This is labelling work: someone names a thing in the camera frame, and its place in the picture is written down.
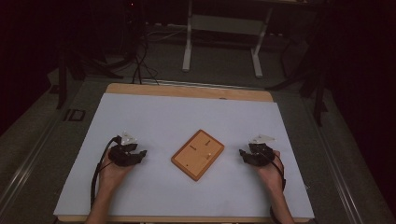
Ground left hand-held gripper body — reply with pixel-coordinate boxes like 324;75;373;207
107;131;144;168

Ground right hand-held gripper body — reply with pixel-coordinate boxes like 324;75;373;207
247;133;276;167

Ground person's left hand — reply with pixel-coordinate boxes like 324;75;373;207
98;148;138;191

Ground person's right hand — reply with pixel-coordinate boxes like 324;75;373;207
253;149;286;192

